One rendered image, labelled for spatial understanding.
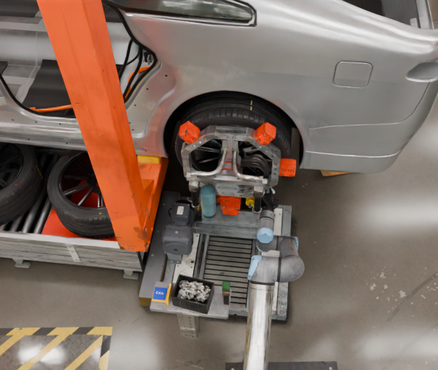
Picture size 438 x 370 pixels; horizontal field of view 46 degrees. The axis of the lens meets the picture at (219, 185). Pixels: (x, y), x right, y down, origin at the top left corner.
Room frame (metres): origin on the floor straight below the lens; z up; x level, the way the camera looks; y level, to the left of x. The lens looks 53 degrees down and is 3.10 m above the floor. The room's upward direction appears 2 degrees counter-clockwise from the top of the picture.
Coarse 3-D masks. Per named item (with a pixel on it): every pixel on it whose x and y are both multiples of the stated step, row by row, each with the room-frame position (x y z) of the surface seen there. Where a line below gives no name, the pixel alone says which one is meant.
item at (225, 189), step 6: (228, 162) 1.82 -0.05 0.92; (222, 168) 1.79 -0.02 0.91; (228, 168) 1.78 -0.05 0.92; (240, 168) 1.81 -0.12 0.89; (222, 174) 1.75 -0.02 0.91; (228, 174) 1.74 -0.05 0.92; (234, 174) 1.75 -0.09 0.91; (216, 186) 1.71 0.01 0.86; (222, 186) 1.70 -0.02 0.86; (228, 186) 1.70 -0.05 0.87; (234, 186) 1.69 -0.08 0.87; (222, 192) 1.70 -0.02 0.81; (228, 192) 1.70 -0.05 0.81; (234, 192) 1.69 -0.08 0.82
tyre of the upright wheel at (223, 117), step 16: (208, 96) 2.11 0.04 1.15; (224, 96) 2.07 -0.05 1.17; (240, 96) 2.06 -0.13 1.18; (256, 96) 2.09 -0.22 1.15; (192, 112) 2.04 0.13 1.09; (208, 112) 1.97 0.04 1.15; (224, 112) 1.95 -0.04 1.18; (240, 112) 1.94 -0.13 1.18; (256, 112) 1.96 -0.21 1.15; (272, 112) 2.01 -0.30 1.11; (256, 128) 1.90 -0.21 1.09; (288, 128) 2.00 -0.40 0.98; (176, 144) 1.97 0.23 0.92; (288, 144) 1.90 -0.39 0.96
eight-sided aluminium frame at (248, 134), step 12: (204, 132) 1.90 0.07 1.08; (216, 132) 1.86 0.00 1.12; (228, 132) 1.86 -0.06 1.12; (240, 132) 1.88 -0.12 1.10; (252, 132) 1.85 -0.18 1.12; (192, 144) 1.87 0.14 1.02; (252, 144) 1.82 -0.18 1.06; (276, 156) 1.80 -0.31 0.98; (192, 168) 1.93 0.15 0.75; (276, 168) 1.80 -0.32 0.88; (276, 180) 1.80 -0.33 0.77; (216, 192) 1.85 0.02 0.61; (240, 192) 1.84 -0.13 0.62; (252, 192) 1.82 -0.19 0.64
